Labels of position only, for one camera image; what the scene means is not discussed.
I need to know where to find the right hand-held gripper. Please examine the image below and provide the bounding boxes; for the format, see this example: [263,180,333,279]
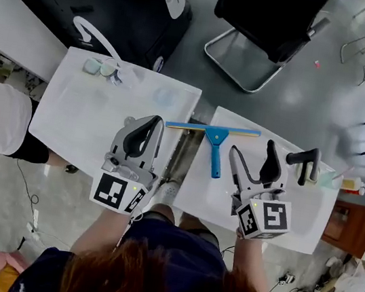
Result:
[216,132,305,247]

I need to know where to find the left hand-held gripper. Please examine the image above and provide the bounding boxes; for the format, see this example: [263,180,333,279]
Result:
[88,107,169,220]

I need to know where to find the blue squeegee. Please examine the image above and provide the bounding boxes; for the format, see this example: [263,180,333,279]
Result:
[157,115,263,185]

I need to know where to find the person's right forearm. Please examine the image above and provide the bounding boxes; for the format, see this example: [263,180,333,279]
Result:
[226,233,281,292]

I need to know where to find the person's left forearm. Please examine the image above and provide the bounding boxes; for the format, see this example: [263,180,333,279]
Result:
[69,201,133,261]

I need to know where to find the black faucet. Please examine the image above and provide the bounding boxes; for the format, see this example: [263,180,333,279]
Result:
[282,143,324,189]

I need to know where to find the person's white shoe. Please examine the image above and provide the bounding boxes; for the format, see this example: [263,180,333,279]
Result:
[151,177,183,208]

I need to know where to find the green cup with straw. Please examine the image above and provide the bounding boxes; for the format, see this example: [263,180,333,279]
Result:
[318,161,356,193]

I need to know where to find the person's legs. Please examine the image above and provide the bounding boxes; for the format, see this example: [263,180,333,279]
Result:
[140,200,226,248]

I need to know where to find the yellow bottle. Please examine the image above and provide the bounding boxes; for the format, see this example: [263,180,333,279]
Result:
[339,174,365,197]

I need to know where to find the person's navy shirt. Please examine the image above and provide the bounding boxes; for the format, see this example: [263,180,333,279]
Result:
[7,189,321,292]

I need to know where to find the pink cloth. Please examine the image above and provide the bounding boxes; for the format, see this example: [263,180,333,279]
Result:
[0,248,31,292]

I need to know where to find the floor cables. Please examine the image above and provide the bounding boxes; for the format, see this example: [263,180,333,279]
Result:
[267,268,320,292]

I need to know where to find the black chair with metal frame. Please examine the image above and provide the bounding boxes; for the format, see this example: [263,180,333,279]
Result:
[198,0,334,105]

